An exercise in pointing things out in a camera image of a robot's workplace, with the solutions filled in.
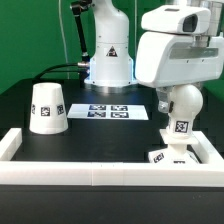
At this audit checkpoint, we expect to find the white lamp base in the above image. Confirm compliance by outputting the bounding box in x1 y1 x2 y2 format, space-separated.
148 129 198 164

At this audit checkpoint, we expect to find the white marker sheet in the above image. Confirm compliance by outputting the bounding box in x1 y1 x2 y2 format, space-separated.
67 104 148 120

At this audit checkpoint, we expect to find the white lamp shade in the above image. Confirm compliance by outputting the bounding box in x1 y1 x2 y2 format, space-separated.
29 82 68 134

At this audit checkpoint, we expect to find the white hanging cable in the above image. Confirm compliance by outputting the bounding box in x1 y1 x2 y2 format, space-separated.
58 0 71 80

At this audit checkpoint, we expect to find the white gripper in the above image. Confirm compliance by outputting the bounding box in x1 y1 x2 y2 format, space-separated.
135 4 224 113

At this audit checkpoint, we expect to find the white fence frame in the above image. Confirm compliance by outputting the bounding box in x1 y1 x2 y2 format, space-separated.
0 128 224 187

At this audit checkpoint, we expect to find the black cable bundle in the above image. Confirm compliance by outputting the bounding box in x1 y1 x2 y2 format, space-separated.
32 61 91 81

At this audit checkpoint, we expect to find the white lamp bulb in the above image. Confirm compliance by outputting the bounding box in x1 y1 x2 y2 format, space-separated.
167 84 203 138

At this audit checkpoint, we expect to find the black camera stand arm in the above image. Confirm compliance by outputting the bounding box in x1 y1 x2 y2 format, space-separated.
70 0 92 62

